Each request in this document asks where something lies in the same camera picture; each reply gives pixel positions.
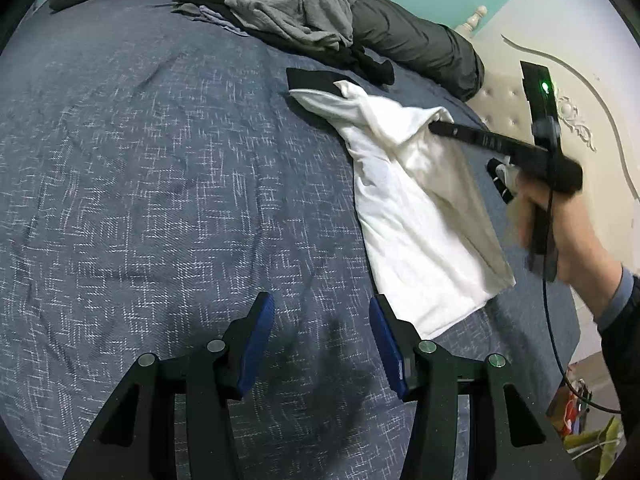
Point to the black garment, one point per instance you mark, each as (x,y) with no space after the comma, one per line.
(353,58)

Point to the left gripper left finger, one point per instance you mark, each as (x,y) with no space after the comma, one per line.
(134,434)

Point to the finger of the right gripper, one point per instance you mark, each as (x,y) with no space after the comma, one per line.
(474,136)

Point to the folded white clothes stack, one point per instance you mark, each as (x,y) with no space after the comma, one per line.
(505,178)

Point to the blue striped garment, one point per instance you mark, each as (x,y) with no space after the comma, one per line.
(216,18)

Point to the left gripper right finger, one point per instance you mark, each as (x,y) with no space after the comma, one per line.
(508,437)

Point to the white polo shirt black trim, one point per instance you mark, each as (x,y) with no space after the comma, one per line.
(431,246)

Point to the dark grey rolled duvet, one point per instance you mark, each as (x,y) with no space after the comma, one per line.
(388,32)

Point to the person's right hand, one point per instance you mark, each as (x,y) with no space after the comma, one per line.
(583,263)

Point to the person's right forearm sleeve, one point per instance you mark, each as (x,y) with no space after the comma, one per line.
(619,330)

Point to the grey crumpled garment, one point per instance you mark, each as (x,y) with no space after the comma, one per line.
(314,25)

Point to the cream tufted headboard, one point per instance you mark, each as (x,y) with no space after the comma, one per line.
(592,131)

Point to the black tracker camera box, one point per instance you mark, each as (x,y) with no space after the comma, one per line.
(539,93)

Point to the floor clutter pile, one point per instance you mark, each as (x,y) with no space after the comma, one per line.
(592,438)

